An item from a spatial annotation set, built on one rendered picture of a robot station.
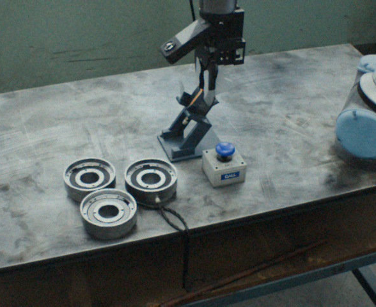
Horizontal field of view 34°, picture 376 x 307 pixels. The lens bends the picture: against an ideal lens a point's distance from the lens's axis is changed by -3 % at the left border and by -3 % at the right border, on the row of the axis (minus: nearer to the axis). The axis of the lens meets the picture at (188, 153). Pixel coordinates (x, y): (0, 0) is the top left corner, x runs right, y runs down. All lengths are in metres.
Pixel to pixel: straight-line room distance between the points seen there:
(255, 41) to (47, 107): 1.81
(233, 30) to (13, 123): 0.57
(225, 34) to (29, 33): 1.66
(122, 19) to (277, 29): 0.81
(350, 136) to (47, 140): 0.66
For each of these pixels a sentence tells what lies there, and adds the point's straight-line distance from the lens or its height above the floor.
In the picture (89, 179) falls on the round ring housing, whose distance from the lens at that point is 1.29.
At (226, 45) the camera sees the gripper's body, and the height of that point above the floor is 1.06.
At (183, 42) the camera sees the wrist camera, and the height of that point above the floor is 1.07.
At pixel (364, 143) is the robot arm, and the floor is 0.95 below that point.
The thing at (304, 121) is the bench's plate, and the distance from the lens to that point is 1.51.
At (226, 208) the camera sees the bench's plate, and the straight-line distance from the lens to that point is 1.23.
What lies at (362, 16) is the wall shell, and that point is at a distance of 3.45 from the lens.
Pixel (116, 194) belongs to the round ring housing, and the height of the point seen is 0.83.
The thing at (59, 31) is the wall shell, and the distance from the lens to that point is 2.83.
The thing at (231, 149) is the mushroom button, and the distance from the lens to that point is 1.26.
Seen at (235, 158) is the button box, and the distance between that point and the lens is 1.28.
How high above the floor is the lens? 1.62
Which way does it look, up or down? 37 degrees down
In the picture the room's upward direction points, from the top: 2 degrees clockwise
